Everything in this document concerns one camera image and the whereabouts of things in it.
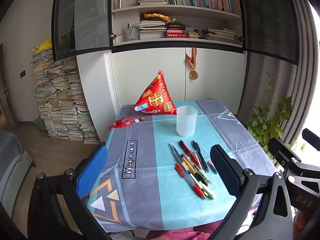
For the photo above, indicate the grey sofa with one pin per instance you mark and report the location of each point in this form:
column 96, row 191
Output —
column 12, row 170

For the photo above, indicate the yellow artificial flowers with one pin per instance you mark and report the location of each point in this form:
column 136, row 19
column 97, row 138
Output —
column 156, row 17

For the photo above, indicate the dark brown door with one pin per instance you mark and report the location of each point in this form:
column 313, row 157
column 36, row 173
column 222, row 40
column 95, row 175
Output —
column 7, row 92

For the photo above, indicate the red triangular satin pouch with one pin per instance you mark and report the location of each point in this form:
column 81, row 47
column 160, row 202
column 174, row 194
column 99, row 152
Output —
column 156, row 97

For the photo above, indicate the green leafy plant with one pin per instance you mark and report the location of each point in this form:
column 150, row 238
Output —
column 270, row 120

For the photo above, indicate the tall stacks of old books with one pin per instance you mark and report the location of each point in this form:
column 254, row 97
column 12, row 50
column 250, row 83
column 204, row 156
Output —
column 62, row 100

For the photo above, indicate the stack of white books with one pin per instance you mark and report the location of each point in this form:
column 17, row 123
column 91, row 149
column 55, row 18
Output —
column 151, row 30

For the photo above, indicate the person's maroon pants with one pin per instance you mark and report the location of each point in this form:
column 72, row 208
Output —
column 187, row 232

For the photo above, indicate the yellow plush toy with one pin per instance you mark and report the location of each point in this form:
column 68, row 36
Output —
column 43, row 45

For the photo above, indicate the clear pen holder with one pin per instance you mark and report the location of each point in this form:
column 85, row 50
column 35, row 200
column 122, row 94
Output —
column 131, row 33

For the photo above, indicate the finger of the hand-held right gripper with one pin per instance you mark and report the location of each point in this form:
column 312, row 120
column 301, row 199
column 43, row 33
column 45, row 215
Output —
column 283, row 151
column 312, row 138

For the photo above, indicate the black pen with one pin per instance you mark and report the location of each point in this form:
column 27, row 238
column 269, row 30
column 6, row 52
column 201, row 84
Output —
column 200, row 156

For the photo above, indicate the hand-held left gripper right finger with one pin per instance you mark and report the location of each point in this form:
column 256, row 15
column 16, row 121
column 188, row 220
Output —
column 225, row 172

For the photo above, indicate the black wall switch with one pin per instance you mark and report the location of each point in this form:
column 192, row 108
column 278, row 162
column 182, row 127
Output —
column 22, row 74

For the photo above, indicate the glass cabinet door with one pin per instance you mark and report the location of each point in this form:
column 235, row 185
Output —
column 270, row 17
column 85, row 17

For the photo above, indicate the gold medal with striped ribbon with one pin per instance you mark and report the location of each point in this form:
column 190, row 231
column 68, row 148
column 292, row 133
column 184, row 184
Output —
column 193, row 74

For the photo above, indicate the blue grey patterned tablecloth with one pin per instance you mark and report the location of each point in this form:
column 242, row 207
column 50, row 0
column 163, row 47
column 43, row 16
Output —
column 140, row 155

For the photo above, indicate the short stack of dark books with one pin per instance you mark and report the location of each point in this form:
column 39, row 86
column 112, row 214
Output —
column 193, row 33

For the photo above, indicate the stack of red books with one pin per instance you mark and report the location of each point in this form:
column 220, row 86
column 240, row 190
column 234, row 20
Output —
column 176, row 33

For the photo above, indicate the clear pen with blue ink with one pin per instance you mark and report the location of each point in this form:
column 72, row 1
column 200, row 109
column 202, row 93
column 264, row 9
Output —
column 176, row 156

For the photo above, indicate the wide stack of magazines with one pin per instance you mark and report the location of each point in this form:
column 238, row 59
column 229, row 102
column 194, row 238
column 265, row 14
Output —
column 220, row 34

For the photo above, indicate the translucent white plastic cup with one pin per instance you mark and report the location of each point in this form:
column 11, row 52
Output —
column 186, row 122

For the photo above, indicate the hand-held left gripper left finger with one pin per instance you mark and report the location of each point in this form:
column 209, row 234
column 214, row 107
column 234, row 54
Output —
column 93, row 170

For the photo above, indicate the grey curtain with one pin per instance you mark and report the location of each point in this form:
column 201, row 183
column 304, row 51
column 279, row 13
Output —
column 300, row 55

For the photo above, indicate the pile of pens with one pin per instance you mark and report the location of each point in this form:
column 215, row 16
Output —
column 191, row 167

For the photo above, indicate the white bookcase cabinet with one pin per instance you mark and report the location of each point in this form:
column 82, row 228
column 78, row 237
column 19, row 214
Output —
column 150, row 75

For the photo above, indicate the red tassel charm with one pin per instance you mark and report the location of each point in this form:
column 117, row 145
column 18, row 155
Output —
column 122, row 123

